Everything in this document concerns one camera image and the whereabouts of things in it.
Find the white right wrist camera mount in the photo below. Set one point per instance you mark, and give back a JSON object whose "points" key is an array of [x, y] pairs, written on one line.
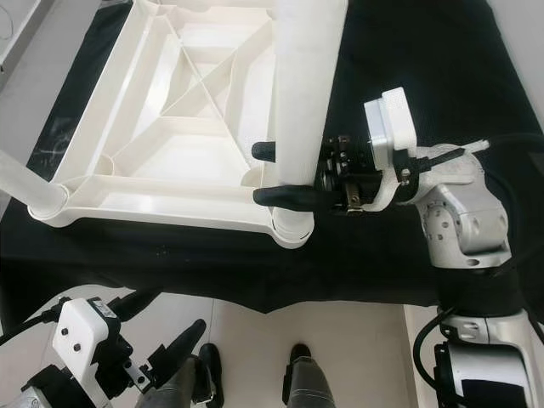
{"points": [[391, 127]]}

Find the black tablecloth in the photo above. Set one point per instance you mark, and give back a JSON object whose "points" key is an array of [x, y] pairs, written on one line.
{"points": [[221, 272]]}

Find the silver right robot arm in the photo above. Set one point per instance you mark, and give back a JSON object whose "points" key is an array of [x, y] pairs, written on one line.
{"points": [[467, 229]]}

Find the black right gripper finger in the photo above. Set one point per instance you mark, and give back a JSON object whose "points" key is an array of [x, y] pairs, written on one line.
{"points": [[266, 152], [289, 197]]}

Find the white plastic table leg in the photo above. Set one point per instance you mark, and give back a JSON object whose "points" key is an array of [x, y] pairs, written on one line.
{"points": [[306, 76], [30, 189]]}

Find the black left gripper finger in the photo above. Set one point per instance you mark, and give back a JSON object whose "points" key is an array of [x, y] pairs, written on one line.
{"points": [[138, 304], [178, 353]]}

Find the grey black robot left foot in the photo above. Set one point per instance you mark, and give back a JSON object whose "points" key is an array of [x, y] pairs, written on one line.
{"points": [[187, 391]]}

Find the grey black robot right foot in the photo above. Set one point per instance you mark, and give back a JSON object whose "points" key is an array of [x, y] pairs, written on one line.
{"points": [[308, 382]]}

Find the grey black robot foot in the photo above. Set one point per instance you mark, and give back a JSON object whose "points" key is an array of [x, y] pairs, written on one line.
{"points": [[308, 382], [187, 391]]}

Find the cross-shaped clear tape patch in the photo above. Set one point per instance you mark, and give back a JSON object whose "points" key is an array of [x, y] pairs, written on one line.
{"points": [[61, 140]]}

